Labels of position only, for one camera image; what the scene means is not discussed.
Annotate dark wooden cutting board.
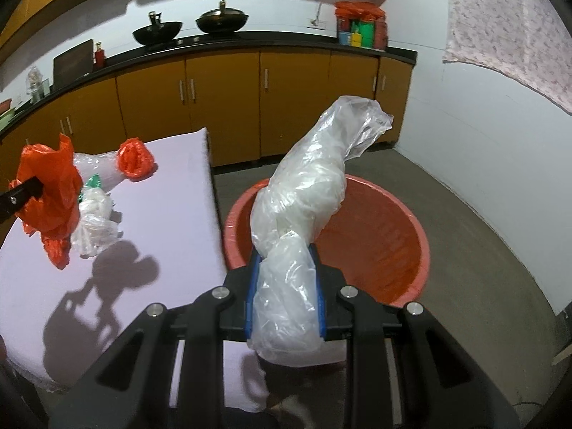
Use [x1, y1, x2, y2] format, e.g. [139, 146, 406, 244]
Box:
[53, 39, 94, 87]

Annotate black open wok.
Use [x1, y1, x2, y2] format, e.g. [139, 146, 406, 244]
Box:
[133, 10, 184, 46]

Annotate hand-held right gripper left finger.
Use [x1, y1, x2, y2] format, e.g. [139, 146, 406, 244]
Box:
[48, 246, 269, 429]

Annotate black kitchen countertop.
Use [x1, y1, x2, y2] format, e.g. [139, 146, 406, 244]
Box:
[0, 31, 418, 144]

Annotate black wok with lid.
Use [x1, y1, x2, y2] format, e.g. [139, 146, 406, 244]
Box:
[195, 0, 250, 35]

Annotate floral curtain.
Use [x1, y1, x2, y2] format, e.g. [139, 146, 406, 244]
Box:
[442, 0, 572, 114]

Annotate large clear plastic bag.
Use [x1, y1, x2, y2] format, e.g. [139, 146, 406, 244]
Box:
[247, 95, 394, 367]

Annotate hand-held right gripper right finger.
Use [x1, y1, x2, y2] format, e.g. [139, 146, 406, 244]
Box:
[308, 243, 521, 429]

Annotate glass jar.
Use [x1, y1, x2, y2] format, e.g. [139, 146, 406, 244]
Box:
[27, 67, 50, 99]

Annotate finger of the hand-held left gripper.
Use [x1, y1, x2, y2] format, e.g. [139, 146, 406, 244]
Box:
[0, 176, 44, 224]

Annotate white power cable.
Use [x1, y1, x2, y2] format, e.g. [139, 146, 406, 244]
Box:
[313, 0, 334, 25]

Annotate orange bag of containers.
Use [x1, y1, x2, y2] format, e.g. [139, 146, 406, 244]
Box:
[334, 1, 389, 52]

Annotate orange lower kitchen cabinet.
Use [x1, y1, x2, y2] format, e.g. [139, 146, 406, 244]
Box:
[0, 49, 414, 166]

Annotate small orange plastic bag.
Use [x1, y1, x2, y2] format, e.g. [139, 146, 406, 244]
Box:
[117, 138, 156, 182]

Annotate crumpled clear plastic bag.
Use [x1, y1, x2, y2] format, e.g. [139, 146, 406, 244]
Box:
[71, 152, 123, 191]
[71, 174, 123, 258]

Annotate large orange plastic bag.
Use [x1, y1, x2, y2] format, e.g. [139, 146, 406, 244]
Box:
[15, 133, 84, 270]

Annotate red plastic basin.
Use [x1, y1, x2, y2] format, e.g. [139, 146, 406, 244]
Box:
[222, 174, 432, 309]

